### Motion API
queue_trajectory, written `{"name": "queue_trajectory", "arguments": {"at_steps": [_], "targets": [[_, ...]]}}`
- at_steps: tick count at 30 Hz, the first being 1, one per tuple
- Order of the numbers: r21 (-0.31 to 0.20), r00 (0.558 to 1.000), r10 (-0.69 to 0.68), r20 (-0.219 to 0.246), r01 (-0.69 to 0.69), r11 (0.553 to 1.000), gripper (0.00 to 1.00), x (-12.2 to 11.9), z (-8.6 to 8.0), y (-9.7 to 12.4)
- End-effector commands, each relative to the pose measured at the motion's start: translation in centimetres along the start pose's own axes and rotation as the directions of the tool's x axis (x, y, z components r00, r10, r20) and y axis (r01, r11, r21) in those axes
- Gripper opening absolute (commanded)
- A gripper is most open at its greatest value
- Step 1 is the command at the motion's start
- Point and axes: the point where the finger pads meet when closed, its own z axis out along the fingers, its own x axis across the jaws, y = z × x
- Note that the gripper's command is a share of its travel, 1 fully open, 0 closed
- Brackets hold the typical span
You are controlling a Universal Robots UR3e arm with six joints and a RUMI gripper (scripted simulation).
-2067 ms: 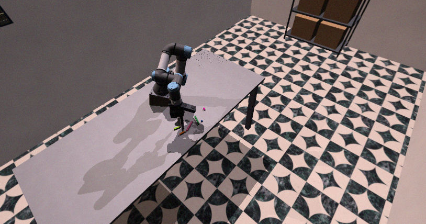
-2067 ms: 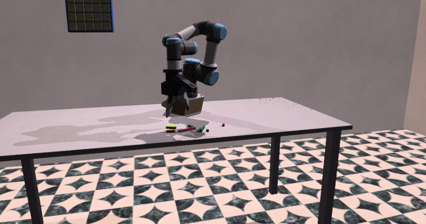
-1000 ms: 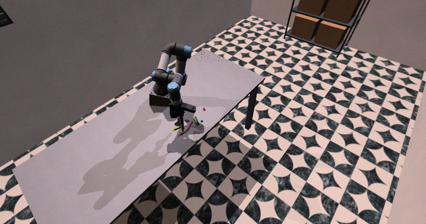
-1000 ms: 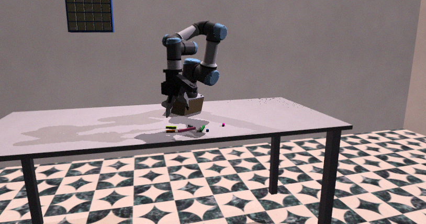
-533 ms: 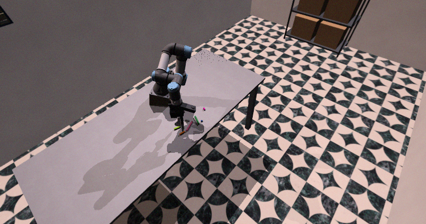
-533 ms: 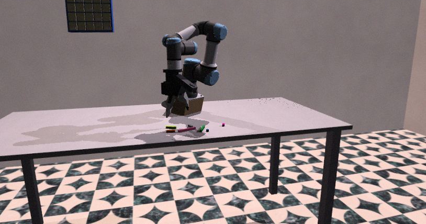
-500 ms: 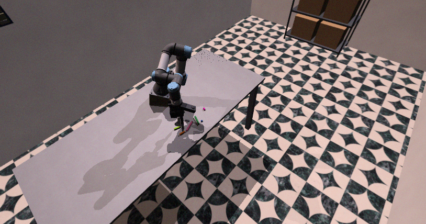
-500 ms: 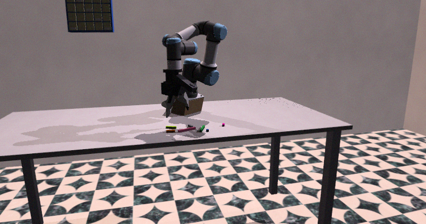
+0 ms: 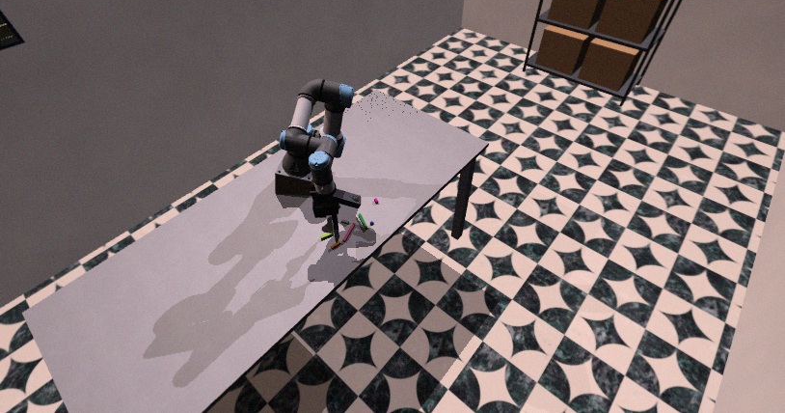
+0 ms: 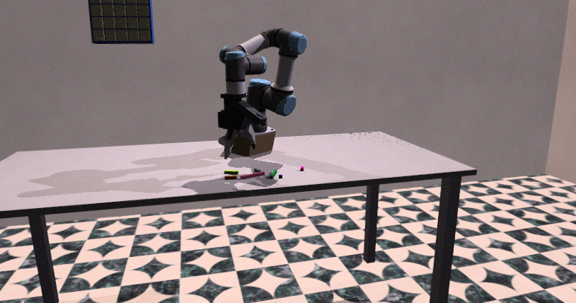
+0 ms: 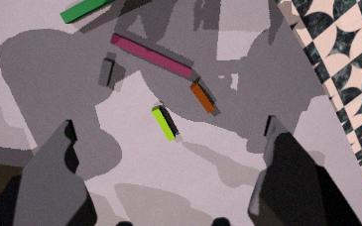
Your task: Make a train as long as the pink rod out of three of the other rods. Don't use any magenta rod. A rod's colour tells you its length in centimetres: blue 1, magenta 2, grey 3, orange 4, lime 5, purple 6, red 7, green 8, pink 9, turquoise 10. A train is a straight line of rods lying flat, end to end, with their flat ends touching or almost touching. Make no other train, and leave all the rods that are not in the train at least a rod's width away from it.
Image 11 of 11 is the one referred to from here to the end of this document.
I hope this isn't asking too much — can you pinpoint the orange rod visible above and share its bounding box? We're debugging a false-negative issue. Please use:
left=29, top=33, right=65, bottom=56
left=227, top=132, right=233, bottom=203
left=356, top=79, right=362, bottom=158
left=190, top=82, right=215, bottom=113

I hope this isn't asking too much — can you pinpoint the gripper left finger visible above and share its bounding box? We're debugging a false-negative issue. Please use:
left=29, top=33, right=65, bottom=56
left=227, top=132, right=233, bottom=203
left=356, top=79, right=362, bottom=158
left=0, top=120, right=97, bottom=226

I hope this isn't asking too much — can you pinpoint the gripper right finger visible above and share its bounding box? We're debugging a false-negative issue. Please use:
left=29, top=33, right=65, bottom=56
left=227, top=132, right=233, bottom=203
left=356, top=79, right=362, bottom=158
left=247, top=115, right=362, bottom=226

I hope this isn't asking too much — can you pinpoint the grey rod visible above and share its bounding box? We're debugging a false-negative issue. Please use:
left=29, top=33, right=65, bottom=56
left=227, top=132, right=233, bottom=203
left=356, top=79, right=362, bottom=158
left=98, top=57, right=115, bottom=87

